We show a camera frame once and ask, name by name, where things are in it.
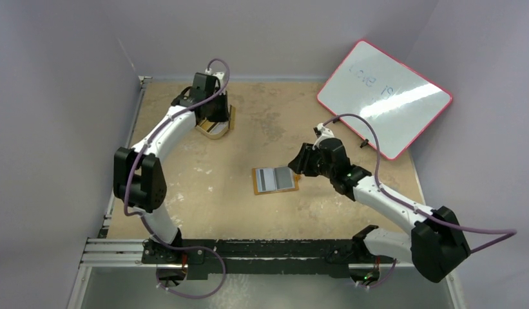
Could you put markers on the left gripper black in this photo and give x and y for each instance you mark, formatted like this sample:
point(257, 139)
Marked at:
point(224, 116)

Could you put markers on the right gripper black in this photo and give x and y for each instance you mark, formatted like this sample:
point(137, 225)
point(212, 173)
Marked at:
point(307, 160)

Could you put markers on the grey card with stripe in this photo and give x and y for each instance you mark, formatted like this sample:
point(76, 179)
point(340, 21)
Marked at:
point(265, 181)

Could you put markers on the orange leather card holder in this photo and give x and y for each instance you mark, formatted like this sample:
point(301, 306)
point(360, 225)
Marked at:
point(296, 178)

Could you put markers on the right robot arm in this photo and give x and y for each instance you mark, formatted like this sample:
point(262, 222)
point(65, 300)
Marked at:
point(430, 238)

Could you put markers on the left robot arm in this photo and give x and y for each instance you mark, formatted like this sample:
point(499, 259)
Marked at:
point(138, 176)

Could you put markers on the beige oval card tray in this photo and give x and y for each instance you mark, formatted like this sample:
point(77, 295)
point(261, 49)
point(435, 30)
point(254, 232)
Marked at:
point(216, 130)

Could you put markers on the pink framed whiteboard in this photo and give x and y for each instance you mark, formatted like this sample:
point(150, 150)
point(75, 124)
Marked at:
point(381, 99)

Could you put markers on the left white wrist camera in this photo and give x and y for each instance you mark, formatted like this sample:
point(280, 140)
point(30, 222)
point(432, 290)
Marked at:
point(219, 75)

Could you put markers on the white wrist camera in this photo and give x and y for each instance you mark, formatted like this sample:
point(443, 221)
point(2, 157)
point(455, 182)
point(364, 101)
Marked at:
point(219, 75)
point(322, 132)

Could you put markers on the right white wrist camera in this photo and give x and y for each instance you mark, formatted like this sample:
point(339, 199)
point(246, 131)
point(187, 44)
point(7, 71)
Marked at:
point(322, 132)

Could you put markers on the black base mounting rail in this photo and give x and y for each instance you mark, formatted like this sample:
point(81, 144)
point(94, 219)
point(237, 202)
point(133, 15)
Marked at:
point(336, 258)

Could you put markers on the aluminium table frame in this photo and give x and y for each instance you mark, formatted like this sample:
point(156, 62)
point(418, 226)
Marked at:
point(210, 196)

